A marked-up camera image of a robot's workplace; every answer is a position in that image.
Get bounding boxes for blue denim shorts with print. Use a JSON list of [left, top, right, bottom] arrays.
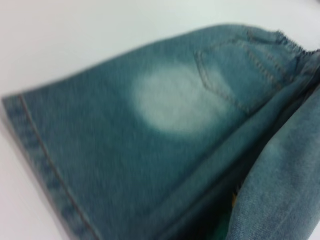
[[1, 22, 320, 240]]

